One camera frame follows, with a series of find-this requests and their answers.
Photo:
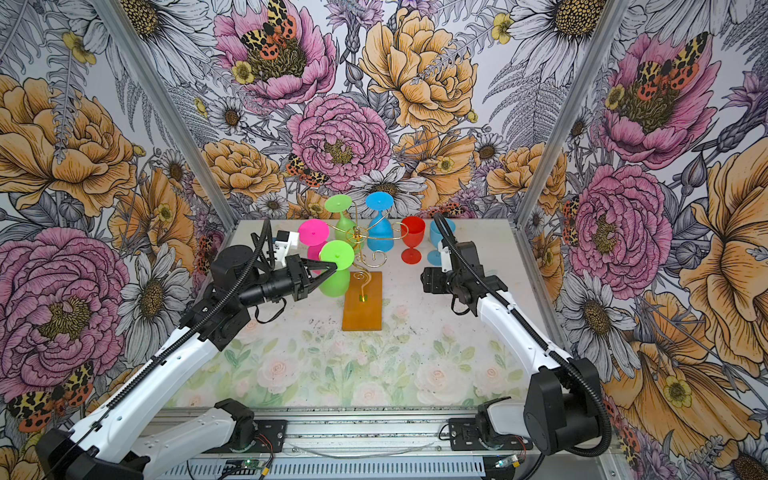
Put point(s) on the green circuit board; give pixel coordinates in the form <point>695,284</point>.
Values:
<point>262,469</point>

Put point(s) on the left aluminium corner post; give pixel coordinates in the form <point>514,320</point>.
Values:
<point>138,58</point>

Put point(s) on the pink wine glass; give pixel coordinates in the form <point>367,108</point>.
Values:
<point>314,235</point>

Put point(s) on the green wine glass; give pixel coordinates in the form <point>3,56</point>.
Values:
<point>344,228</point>
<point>342,255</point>

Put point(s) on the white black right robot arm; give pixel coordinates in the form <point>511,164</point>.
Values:
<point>563,408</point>

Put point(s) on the red wine glass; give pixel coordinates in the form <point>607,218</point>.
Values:
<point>412,232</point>

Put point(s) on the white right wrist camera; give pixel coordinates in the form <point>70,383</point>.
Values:
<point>444,250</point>

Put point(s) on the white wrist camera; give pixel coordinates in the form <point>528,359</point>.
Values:
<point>283,244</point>
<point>444,250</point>

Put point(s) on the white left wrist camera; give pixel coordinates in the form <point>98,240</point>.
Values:
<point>283,244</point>

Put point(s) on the right aluminium corner post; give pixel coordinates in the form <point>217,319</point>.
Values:
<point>605,33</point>

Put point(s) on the back blue wine glass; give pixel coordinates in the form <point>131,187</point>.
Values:
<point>379,232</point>

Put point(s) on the wooden rack base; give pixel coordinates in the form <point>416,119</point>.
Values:
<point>363,304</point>

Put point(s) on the light blue wine glass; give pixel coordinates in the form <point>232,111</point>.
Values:
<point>435,236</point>

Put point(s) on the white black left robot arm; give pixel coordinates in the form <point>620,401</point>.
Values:
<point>109,444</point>

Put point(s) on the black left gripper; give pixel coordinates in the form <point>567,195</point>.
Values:
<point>301,272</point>

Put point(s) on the gold wire glass rack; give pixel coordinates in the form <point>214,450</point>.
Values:
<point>365,259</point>

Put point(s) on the aluminium corner post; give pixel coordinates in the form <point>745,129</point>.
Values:
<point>605,33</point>
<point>138,58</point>

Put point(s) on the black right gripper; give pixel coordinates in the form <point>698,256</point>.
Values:
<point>431,281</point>

